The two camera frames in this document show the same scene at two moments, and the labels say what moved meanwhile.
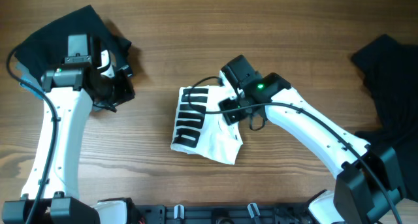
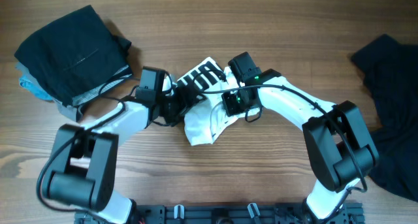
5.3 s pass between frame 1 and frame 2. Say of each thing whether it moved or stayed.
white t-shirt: moved
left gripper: moved
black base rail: stayed
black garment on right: stayed
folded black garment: stayed
